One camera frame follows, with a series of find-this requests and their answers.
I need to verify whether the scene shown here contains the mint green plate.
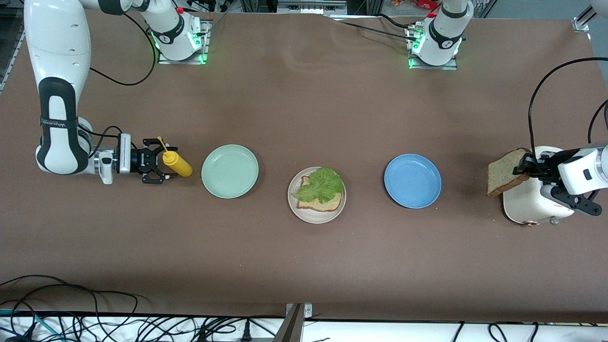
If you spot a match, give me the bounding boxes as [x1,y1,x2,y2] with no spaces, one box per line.
[201,144,259,199]

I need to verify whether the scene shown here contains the red package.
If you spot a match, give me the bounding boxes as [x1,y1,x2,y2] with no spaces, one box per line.
[392,0,440,11]

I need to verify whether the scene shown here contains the teal cable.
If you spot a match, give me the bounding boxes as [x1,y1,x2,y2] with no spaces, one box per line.
[0,309,65,342]

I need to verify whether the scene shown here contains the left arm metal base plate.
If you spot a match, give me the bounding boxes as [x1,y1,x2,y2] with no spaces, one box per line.
[406,26,459,71]

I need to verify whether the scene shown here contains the grey metal bracket post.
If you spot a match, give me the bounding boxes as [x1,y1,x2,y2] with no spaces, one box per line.
[273,303,313,342]

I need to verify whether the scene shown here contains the grey power strip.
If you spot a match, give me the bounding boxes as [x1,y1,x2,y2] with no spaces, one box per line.
[277,0,348,15]

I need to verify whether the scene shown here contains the brown bread slice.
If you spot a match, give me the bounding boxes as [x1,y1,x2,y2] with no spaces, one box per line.
[297,176,342,212]
[487,148,532,198]

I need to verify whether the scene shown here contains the black cable with brass plug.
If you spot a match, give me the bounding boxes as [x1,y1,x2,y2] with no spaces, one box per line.
[76,123,125,153]

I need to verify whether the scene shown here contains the short aluminium profile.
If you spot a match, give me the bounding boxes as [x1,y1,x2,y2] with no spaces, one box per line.
[572,4,597,33]

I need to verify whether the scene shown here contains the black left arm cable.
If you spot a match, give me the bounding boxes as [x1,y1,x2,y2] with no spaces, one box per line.
[528,57,608,164]

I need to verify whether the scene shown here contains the blue plate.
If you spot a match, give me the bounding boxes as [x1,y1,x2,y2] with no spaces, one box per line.
[384,153,442,209]

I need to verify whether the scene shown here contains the white toaster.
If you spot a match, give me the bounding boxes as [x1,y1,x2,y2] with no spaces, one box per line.
[503,145,578,228]

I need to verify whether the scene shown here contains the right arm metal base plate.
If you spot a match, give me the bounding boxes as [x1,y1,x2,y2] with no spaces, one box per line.
[157,19,212,65]

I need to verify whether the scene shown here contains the green lettuce leaf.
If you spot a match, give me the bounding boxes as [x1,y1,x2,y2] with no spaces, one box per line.
[291,166,345,205]

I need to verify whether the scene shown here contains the black looping arm cable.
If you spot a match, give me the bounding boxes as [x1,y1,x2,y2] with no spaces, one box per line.
[89,13,158,87]

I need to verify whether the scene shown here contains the long black table cable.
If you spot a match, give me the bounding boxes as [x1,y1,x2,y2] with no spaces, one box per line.
[0,275,152,342]

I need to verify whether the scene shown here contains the beige plate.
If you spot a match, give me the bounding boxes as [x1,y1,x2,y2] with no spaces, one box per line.
[287,166,347,224]

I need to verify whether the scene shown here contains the long aluminium edge rail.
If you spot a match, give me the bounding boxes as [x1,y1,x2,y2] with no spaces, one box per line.
[0,19,27,93]

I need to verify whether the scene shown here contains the yellow mustard squeeze bottle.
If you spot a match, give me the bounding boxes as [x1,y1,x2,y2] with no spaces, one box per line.
[158,137,194,178]

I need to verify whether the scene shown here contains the black base cable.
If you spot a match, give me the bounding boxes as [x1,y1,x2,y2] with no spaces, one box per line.
[338,20,413,41]
[378,13,415,31]

